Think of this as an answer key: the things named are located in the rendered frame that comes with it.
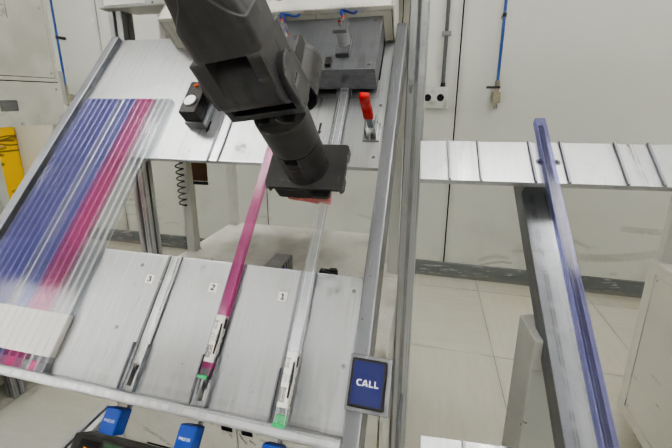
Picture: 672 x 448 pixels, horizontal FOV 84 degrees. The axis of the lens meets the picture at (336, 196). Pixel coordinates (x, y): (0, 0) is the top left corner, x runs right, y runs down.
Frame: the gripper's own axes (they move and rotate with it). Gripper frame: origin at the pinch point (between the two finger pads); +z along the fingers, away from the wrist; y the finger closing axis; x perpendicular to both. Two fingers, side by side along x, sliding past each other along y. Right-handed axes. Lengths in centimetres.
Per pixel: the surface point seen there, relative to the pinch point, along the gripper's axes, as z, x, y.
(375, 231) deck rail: 2.2, 3.9, -7.9
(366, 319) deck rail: 2.0, 16.1, -8.2
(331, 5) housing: -4.1, -37.6, 4.2
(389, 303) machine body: 45.5, 5.5, -6.9
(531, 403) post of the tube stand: 10.2, 22.4, -29.0
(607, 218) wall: 169, -79, -112
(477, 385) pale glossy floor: 126, 18, -37
